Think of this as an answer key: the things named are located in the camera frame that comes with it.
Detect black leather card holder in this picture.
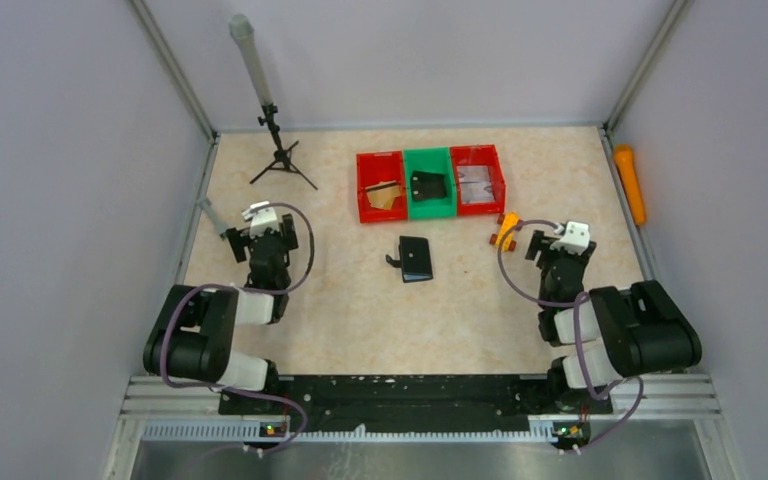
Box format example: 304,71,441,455
385,236,434,283

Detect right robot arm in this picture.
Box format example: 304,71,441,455
525,231,702,410

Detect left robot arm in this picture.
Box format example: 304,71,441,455
143,208,298,392

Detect grey cards in red bin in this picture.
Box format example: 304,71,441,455
457,165,495,205

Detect gold card in red bin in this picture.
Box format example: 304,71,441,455
364,182,402,210

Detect yellow toy block car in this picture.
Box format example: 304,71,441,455
489,212,520,252

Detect left red plastic bin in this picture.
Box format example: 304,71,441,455
356,151,408,224

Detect red plastic bin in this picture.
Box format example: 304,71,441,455
356,151,408,224
449,144,506,217

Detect orange flashlight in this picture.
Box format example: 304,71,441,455
613,144,647,226

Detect right red plastic bin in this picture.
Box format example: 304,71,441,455
449,144,506,217

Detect green plastic bin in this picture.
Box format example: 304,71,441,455
403,147,457,220

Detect black tripod with grey pole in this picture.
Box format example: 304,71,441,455
228,13,318,191

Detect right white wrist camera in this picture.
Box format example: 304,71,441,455
549,221,591,255

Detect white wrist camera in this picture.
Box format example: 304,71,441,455
241,201,280,238
549,221,591,255

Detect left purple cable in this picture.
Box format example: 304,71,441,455
158,201,316,456

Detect small grey bracket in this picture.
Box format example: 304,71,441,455
196,196,231,240

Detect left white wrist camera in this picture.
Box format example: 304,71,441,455
241,201,280,238

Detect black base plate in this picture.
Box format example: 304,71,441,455
218,374,614,447

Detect aluminium frame rail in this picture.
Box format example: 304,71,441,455
105,373,744,479

